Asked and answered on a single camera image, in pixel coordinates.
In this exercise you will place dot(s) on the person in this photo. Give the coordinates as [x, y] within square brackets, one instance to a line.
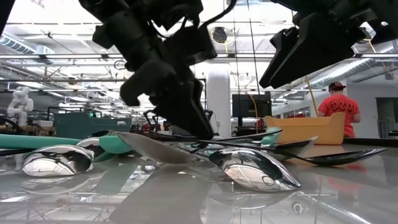
[340, 105]

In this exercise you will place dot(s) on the silver ventilation duct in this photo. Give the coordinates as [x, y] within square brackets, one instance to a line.
[351, 70]

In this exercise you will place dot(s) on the teal plastic bin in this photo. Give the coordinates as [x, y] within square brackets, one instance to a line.
[81, 126]

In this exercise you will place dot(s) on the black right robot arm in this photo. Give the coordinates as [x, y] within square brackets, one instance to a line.
[387, 18]

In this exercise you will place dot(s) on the white humanoid robot figure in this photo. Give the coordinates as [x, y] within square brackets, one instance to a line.
[20, 105]

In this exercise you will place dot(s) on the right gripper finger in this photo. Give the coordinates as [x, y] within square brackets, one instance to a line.
[311, 49]
[281, 40]

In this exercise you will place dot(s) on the black monitor on stand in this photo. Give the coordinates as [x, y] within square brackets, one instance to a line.
[245, 105]

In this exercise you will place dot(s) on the black metal spoon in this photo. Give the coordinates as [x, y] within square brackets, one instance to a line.
[248, 136]
[342, 157]
[295, 143]

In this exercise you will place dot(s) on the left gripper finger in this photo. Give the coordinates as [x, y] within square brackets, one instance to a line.
[186, 112]

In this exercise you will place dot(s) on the orange plastic bin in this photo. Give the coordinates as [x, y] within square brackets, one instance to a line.
[311, 130]

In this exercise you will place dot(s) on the white square pillar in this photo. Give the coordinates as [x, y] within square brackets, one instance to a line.
[219, 99]

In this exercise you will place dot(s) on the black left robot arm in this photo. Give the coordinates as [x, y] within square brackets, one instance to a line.
[102, 7]

